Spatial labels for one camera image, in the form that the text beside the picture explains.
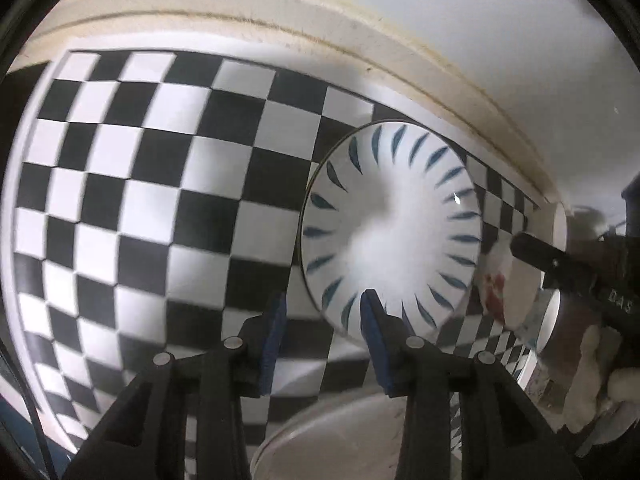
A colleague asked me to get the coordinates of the black cable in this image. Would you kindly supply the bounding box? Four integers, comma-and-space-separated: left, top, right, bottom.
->
20, 385, 60, 480

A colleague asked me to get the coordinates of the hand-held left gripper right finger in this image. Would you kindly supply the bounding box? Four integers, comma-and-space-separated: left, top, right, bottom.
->
361, 289, 576, 480

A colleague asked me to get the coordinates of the person's right hand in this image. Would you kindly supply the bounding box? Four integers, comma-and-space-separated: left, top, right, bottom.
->
565, 324, 640, 433

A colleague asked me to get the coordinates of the blue leaf pattern plate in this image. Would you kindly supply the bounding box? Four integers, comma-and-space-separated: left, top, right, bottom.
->
299, 121, 485, 342

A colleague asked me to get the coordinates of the plain white bowl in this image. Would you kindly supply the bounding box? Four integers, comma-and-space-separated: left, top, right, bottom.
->
542, 202, 569, 261

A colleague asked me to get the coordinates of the black white checkered tablecloth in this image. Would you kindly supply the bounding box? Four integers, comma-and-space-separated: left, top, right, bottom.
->
0, 50, 546, 480

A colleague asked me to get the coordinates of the brown bowl with white interior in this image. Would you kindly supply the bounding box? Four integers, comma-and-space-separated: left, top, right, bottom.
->
537, 287, 601, 411

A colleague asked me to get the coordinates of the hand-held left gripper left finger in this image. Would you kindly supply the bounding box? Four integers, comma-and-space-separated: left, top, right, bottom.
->
62, 290, 289, 480

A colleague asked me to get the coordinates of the white bowl with dark rim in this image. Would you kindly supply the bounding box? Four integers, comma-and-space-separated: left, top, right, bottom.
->
250, 392, 471, 480

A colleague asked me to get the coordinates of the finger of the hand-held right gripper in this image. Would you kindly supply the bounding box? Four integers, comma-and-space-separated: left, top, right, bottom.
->
510, 232, 600, 292

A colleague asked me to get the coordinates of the red floral plate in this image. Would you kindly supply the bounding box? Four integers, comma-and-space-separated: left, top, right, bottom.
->
477, 240, 547, 335

